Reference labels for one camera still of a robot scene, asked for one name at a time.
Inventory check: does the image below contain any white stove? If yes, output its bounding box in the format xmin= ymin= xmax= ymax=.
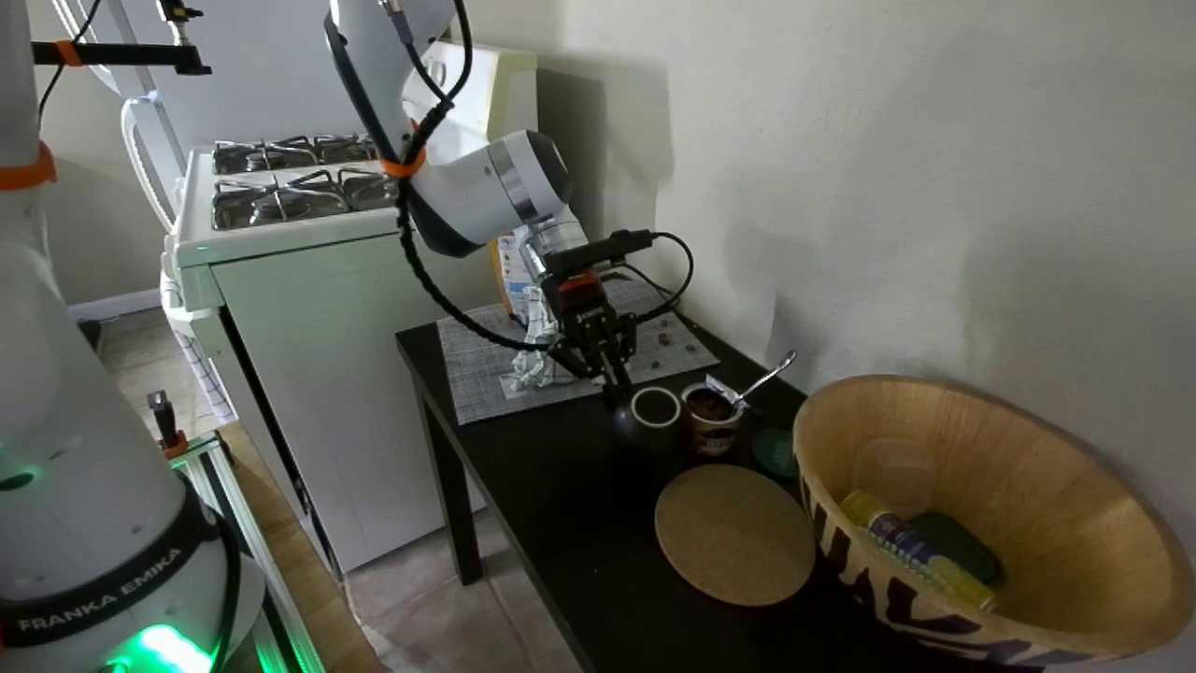
xmin=158 ymin=44 xmax=542 ymax=580

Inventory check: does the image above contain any green white sponge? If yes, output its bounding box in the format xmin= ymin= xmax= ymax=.
xmin=903 ymin=505 xmax=1011 ymax=592

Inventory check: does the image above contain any gray woven placemat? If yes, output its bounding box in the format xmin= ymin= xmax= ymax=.
xmin=432 ymin=273 xmax=725 ymax=430

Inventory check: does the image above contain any open tin can orange label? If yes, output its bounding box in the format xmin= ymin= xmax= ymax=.
xmin=679 ymin=383 xmax=751 ymax=461

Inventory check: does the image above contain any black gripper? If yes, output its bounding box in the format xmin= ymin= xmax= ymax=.
xmin=542 ymin=264 xmax=644 ymax=403

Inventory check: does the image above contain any white plastic spoon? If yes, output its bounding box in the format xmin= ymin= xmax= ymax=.
xmin=730 ymin=349 xmax=801 ymax=408

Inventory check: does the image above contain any round cork coaster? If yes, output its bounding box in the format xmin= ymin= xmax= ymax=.
xmin=649 ymin=461 xmax=823 ymax=612

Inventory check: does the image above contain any zebra pattern wooden bowl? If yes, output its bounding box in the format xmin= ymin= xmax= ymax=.
xmin=789 ymin=374 xmax=1196 ymax=665

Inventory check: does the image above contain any black round mug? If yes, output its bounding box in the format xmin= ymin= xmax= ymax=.
xmin=604 ymin=383 xmax=687 ymax=455

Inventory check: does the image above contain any crumpled printed cloth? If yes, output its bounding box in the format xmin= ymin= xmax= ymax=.
xmin=498 ymin=341 xmax=579 ymax=403

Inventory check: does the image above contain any black side table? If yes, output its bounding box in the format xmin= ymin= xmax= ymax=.
xmin=392 ymin=277 xmax=1061 ymax=673

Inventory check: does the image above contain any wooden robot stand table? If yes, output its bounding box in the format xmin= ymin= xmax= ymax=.
xmin=210 ymin=420 xmax=392 ymax=673

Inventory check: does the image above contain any black camera cable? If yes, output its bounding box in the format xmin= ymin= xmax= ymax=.
xmin=392 ymin=0 xmax=697 ymax=360

